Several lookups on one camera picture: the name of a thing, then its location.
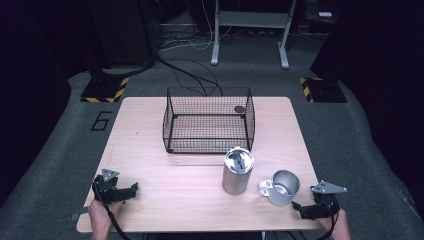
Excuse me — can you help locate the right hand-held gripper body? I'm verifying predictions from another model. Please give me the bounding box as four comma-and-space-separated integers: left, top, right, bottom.
310, 180, 348, 220

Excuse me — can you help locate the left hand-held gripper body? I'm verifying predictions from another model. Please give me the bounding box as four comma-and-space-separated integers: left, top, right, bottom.
92, 168, 130, 205

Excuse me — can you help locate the steel mug with handle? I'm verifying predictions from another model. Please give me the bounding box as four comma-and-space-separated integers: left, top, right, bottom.
256, 169, 301, 207

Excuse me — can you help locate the steel tumbler with lid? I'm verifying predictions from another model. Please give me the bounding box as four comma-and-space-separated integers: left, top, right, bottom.
221, 146, 255, 196

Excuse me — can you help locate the black wire basket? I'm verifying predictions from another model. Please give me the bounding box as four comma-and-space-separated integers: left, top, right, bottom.
162, 86, 257, 155

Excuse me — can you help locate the person's left hand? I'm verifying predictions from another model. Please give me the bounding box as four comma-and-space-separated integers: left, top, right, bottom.
87, 199, 123, 235

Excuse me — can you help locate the person's right hand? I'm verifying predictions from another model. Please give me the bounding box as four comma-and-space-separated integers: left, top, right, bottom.
314, 208, 352, 240

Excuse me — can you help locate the black striped stand base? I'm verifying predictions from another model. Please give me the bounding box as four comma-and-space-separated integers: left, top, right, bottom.
80, 75, 130, 104
299, 76, 348, 104

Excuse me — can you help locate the black cabinet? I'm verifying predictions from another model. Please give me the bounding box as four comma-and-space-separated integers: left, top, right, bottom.
87, 0, 158, 68

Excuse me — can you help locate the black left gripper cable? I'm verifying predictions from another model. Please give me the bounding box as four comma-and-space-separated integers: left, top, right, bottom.
93, 181, 133, 240

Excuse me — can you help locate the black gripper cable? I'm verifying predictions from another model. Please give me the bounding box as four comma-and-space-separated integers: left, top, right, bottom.
316, 196, 339, 240
93, 181, 133, 240

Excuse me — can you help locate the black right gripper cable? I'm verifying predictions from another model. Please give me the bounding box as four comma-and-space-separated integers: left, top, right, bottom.
316, 196, 339, 240

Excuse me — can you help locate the grey table edge bracket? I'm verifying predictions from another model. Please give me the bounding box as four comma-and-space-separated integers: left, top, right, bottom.
70, 206, 90, 222

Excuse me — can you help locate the black floor cable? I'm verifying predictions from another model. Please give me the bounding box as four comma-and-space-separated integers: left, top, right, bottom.
156, 54, 224, 98

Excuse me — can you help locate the white floor cable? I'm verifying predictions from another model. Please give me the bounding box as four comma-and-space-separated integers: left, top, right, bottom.
159, 0, 234, 53

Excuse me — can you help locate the white metal stand frame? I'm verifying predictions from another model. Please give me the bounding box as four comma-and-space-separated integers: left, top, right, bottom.
210, 0, 298, 70

